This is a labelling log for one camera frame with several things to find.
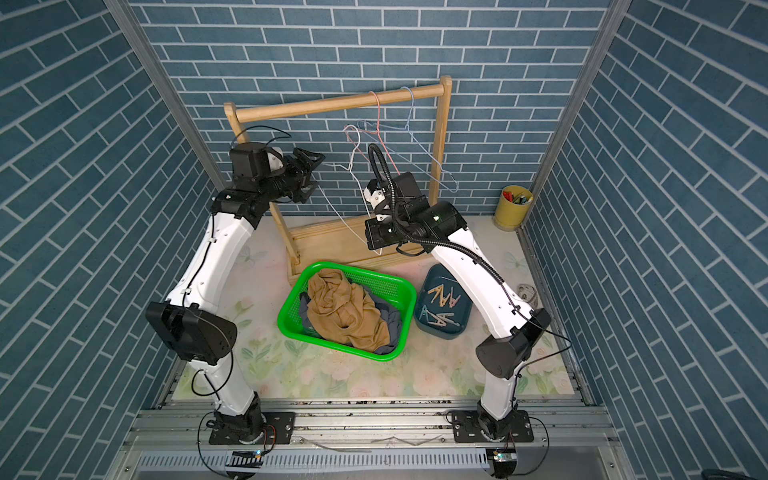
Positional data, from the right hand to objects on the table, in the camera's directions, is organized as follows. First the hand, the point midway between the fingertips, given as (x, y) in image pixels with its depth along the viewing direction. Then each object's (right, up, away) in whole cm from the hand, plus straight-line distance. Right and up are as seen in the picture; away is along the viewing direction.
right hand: (369, 234), depth 71 cm
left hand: (-10, +17, +3) cm, 20 cm away
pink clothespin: (+25, -21, +25) cm, 41 cm away
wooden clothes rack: (-15, -2, +45) cm, 47 cm away
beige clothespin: (+22, -21, +25) cm, 39 cm away
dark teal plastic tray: (+22, -23, +25) cm, 40 cm away
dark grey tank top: (+3, -23, +16) cm, 28 cm away
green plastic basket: (+6, -18, +23) cm, 30 cm away
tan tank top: (-9, -21, +12) cm, 25 cm away
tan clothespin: (+19, -26, +20) cm, 38 cm away
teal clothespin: (+15, -23, +23) cm, 36 cm away
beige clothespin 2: (+22, -25, +22) cm, 40 cm away
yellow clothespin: (+20, -18, +28) cm, 39 cm away
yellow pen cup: (+48, +8, +38) cm, 62 cm away
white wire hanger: (-16, +12, +53) cm, 56 cm away
